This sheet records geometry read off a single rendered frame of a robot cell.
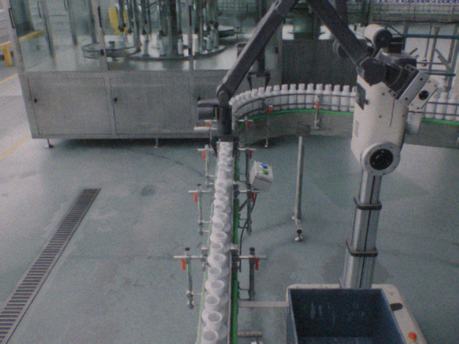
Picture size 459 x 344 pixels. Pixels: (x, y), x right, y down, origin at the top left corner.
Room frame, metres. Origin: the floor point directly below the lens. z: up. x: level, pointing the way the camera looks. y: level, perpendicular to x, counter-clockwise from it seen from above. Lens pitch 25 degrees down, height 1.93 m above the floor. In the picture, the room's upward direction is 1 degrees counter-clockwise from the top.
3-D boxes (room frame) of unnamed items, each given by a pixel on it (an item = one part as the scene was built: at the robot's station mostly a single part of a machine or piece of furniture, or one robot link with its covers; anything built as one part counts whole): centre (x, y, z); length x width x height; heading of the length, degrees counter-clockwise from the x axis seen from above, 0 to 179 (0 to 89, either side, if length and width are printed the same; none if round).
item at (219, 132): (1.57, 0.01, 1.37); 0.10 x 0.07 x 0.07; 88
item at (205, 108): (1.57, 0.05, 1.46); 0.12 x 0.09 x 0.12; 88
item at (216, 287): (0.93, 0.04, 1.08); 0.06 x 0.06 x 0.17
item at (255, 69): (2.01, -0.14, 1.51); 0.10 x 0.07 x 0.07; 88
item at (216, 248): (1.10, 0.04, 1.08); 0.06 x 0.06 x 0.17
